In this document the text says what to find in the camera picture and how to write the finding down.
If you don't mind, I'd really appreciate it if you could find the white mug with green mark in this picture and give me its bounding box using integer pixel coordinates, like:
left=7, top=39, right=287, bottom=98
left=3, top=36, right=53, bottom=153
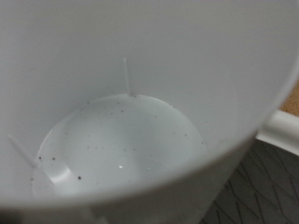
left=0, top=0, right=299, bottom=224

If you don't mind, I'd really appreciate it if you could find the white two-tier turntable shelf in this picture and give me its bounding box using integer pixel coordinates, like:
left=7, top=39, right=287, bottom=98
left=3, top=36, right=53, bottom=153
left=199, top=108, right=299, bottom=224

